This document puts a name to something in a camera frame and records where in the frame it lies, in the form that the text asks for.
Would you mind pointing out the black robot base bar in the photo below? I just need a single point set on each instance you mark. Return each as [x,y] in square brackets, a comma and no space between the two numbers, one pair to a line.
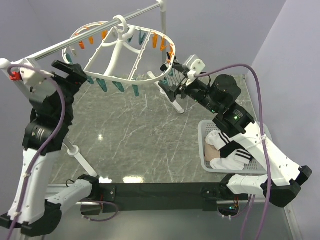
[163,196]

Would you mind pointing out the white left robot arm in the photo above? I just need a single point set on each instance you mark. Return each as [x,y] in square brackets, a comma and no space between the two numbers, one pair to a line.
[31,211]

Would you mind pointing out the teal clothespin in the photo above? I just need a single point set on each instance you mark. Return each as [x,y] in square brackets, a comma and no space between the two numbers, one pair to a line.
[136,90]
[102,84]

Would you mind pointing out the white round clip hanger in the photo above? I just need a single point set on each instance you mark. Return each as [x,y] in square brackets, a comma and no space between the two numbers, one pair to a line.
[133,38]

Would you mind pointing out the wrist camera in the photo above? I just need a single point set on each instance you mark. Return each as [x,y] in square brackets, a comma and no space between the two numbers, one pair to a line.
[194,66]
[28,73]

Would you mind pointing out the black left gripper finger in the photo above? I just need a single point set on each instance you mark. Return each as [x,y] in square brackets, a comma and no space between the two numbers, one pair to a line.
[75,83]
[74,70]

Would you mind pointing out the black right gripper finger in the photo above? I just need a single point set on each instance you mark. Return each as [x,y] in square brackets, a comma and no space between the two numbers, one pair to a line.
[171,91]
[175,68]

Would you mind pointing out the orange clothespin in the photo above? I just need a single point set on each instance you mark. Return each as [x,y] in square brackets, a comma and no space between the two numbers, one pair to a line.
[81,45]
[170,53]
[163,45]
[154,40]

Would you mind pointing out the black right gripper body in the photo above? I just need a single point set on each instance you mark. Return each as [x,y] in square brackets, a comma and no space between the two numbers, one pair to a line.
[199,91]

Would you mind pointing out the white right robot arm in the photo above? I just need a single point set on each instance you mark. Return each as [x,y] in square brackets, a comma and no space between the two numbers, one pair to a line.
[284,178]

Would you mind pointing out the white plastic laundry basket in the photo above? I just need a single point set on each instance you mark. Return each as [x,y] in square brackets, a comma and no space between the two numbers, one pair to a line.
[204,128]

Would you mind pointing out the teal clothespin left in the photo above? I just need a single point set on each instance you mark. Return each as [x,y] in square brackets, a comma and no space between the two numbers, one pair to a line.
[136,90]

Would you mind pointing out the white sock black stripes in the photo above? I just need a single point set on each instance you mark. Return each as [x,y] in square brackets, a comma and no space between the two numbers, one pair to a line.
[232,155]

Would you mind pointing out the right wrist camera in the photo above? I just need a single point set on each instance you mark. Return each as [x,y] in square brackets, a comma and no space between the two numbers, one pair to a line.
[194,66]

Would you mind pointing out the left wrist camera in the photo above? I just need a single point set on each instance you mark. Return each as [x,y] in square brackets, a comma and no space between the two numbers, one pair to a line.
[28,73]

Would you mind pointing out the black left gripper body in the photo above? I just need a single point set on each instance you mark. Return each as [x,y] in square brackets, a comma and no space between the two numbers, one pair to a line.
[63,83]

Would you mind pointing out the white metal drying rack stand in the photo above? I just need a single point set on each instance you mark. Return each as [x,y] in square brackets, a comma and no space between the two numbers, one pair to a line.
[47,132]

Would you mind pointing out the teal clothespin front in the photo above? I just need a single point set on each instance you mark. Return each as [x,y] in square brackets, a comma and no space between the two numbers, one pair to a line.
[102,84]

